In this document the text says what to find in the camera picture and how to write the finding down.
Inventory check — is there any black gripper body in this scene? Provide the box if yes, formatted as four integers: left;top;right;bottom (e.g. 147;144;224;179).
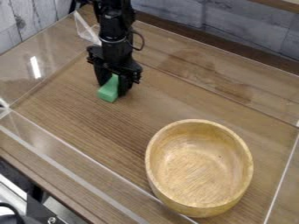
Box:
87;38;143;83

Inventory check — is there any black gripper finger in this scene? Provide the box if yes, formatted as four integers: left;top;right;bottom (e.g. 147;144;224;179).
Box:
117;73;135;96
93;63;112;86

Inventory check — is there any green rectangular block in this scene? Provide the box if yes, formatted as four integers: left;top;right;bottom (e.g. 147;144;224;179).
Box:
97;74;119;102

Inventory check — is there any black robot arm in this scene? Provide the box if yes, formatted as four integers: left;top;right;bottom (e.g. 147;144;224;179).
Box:
87;0;145;96

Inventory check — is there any wooden bowl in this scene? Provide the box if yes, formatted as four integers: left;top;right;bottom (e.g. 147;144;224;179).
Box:
144;119;253;218

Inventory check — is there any black cable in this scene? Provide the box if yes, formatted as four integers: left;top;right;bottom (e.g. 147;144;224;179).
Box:
128;29;145;52

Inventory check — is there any clear acrylic corner bracket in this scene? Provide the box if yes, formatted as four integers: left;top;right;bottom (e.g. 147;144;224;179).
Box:
73;11;101;46

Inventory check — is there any black metal table frame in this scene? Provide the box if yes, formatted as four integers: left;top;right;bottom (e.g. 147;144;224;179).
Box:
0;158;69;224

